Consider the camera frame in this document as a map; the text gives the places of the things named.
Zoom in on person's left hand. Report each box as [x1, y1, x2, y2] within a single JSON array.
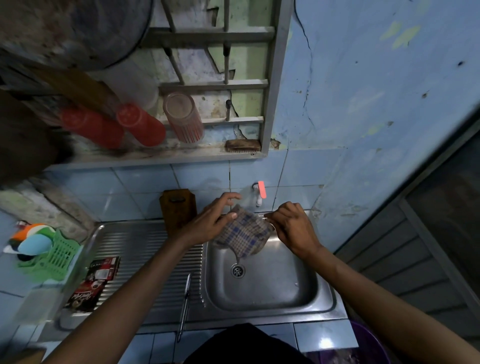
[[178, 191, 243, 248]]

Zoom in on person's right hand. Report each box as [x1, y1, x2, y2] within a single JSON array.
[[264, 201, 323, 260]]

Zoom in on small wooden cutting board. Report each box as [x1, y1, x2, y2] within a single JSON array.
[[159, 188, 198, 239]]

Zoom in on checked dishcloth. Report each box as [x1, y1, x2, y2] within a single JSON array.
[[211, 204, 275, 265]]

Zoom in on knives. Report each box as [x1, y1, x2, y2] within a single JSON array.
[[176, 272, 192, 343]]

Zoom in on person's left forearm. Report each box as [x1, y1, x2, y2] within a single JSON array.
[[43, 238, 192, 364]]

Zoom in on person's right forearm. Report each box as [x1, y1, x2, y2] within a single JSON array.
[[309, 247, 480, 364]]

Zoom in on person's black clothing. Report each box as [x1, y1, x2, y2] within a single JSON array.
[[183, 323, 314, 364]]

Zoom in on stainless steel sink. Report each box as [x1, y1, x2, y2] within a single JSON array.
[[39, 211, 348, 342]]

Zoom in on wooden scrub brush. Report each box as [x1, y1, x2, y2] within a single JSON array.
[[224, 139, 262, 154]]

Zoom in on red striped drinking glass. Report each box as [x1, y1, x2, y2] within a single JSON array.
[[162, 92, 205, 145]]

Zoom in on grey slatted wooden door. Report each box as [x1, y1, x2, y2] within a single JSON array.
[[333, 119, 480, 357]]

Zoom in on red plastic cup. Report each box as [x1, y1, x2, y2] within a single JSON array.
[[116, 103, 167, 148], [60, 106, 125, 150]]

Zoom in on red black sachet pack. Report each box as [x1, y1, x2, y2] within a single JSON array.
[[64, 256, 122, 313]]

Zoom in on purple plastic basket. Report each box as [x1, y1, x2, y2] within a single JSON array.
[[305, 320, 391, 364]]

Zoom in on green plastic basket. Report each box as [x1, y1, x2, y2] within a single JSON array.
[[17, 229, 82, 282]]

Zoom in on white plastic cup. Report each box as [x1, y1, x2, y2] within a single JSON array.
[[88, 58, 160, 112]]

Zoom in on light blue plastic scoop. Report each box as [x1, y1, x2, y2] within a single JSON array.
[[17, 235, 53, 257]]

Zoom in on orange plastic utensil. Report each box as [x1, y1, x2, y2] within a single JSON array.
[[11, 223, 48, 242]]

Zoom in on clear plastic container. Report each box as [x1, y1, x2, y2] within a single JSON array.
[[14, 286, 63, 325]]

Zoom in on yellow plastic cup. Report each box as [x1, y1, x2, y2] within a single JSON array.
[[29, 65, 119, 117]]

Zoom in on large dark brown wok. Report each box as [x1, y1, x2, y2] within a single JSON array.
[[0, 89, 74, 185]]

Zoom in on dark round hanging pan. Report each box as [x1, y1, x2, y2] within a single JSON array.
[[0, 0, 155, 72]]

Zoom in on white faucet orange handle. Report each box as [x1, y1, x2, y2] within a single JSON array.
[[251, 180, 268, 208]]

